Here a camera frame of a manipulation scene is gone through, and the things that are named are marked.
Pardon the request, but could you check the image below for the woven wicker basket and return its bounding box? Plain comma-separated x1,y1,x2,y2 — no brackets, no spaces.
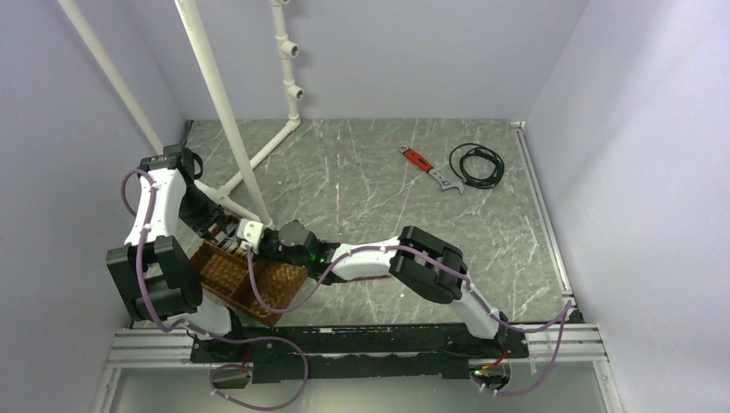
191,218,307,327

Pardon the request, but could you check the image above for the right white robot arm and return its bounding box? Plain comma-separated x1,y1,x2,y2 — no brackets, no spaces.
242,220,508,357

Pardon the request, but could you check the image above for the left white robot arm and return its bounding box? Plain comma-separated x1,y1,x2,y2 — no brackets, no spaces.
106,144,248,361

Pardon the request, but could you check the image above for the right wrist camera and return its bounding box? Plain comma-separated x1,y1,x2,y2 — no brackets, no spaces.
235,219,265,249

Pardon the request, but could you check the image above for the white pvc pipe frame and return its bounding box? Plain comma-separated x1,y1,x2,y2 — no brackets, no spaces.
58,1,305,228

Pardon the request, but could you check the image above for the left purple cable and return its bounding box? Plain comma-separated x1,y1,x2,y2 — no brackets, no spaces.
120,168,309,413

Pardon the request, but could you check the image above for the purple cable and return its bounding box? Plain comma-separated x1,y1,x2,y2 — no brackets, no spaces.
244,243,573,398
120,168,309,413

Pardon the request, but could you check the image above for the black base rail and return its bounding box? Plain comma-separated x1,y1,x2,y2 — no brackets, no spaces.
190,323,529,384

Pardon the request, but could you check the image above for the aluminium frame rail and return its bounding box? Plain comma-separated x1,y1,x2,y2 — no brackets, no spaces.
92,324,625,412

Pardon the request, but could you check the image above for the red handled adjustable wrench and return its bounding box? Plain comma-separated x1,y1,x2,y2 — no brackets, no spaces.
399,145,464,194

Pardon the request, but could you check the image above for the coiled black cable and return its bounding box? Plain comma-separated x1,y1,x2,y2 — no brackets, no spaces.
449,143,506,190

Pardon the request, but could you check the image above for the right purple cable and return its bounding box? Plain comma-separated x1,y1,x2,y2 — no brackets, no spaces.
244,243,573,398

